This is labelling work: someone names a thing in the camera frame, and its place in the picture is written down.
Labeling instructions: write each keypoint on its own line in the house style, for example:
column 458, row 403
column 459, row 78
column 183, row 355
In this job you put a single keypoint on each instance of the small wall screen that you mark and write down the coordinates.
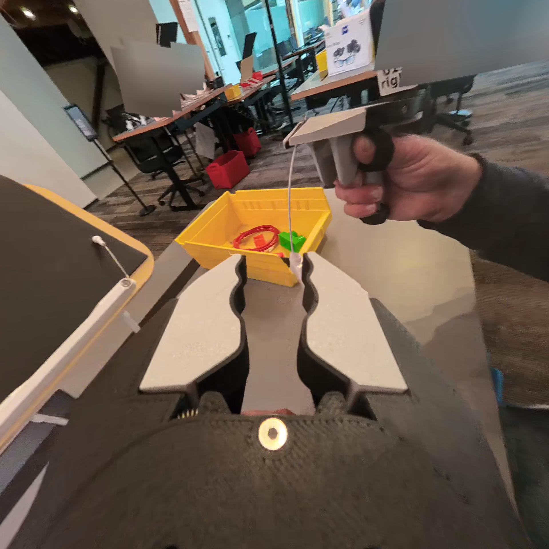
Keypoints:
column 80, row 122

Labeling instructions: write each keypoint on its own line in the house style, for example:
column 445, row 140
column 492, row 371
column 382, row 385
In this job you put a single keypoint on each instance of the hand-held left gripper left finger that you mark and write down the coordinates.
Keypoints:
column 197, row 339

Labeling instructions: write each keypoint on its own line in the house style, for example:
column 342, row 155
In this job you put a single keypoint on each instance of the small yellow bin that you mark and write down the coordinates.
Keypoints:
column 321, row 62
column 233, row 92

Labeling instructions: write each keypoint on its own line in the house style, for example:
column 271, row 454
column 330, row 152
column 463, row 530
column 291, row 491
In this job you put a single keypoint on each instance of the long wooden workbench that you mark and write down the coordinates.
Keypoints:
column 171, row 118

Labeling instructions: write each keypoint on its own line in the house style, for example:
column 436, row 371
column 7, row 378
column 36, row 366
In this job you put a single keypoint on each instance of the hanging white paper sheet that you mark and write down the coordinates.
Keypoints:
column 205, row 141

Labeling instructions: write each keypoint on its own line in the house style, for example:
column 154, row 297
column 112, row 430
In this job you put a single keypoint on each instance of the wooden post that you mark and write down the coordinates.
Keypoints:
column 188, row 47

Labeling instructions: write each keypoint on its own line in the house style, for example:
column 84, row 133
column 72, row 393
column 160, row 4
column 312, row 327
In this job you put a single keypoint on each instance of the small red plastic piece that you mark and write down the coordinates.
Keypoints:
column 258, row 242

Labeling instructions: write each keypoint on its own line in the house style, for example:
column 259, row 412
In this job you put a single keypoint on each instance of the white paper sign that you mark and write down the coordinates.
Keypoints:
column 186, row 15

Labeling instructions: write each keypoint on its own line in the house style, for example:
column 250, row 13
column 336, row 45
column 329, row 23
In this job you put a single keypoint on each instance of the person's right hand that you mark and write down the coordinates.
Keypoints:
column 420, row 180

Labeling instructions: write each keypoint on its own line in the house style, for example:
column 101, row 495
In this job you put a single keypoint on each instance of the person's dark zip jacket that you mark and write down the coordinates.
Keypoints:
column 527, row 471

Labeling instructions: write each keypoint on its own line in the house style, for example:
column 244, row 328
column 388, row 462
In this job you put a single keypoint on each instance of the yellow plastic bin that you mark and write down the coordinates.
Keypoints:
column 206, row 244

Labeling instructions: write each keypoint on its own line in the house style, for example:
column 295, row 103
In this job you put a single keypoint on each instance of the black floor lamp pole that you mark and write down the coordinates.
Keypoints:
column 278, row 64

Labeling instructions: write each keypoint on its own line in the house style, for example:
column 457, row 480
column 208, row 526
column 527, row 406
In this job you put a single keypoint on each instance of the red white striped pack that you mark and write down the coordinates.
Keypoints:
column 251, row 80

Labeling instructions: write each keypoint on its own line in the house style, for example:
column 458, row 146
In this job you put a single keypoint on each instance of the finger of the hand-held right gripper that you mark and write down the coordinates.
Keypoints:
column 326, row 126

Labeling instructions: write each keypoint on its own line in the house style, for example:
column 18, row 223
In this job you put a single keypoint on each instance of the wooden work table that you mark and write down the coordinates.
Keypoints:
column 326, row 83

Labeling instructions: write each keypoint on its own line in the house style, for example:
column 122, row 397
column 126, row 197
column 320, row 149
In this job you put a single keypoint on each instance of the black office chair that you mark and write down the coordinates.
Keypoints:
column 450, row 116
column 158, row 158

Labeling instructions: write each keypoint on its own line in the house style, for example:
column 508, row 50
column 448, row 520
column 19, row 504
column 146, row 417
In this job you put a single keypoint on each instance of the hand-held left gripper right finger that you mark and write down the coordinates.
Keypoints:
column 347, row 339

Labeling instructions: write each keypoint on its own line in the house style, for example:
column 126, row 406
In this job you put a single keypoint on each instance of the red fabric bin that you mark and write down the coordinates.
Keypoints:
column 248, row 141
column 227, row 169

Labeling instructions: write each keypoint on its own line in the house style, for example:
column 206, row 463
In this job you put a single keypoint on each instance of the white box with glasses print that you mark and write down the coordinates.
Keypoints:
column 347, row 47

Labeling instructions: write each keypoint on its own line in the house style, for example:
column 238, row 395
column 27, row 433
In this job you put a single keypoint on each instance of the person's right forearm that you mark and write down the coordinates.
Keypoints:
column 506, row 223

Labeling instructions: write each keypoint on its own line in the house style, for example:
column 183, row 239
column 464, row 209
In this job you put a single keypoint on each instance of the green plastic block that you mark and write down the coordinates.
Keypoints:
column 291, row 242

